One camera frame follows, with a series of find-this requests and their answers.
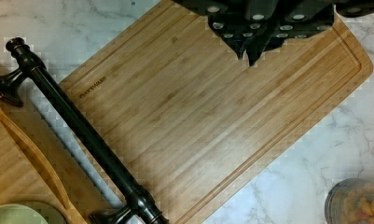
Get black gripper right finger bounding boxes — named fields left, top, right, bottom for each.
left=246, top=12, right=334, bottom=66

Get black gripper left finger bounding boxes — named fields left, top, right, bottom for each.
left=208, top=14, right=260, bottom=59

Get bamboo cutting board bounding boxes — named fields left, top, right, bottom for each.
left=62, top=0, right=373, bottom=224

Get glass jar with food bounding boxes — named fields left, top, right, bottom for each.
left=325, top=178, right=374, bottom=224

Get pale green bowl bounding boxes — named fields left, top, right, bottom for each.
left=0, top=202, right=67, bottom=224

